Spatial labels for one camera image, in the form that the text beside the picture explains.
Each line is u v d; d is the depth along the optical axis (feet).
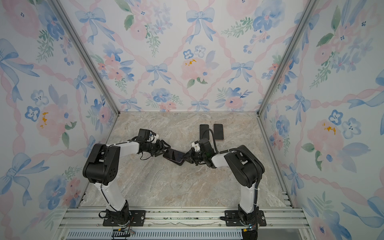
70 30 2.50
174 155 3.23
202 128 3.60
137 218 2.44
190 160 2.77
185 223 2.40
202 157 2.67
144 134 2.67
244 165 1.70
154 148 2.80
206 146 2.55
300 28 2.46
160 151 2.96
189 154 2.75
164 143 3.01
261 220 2.38
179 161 2.95
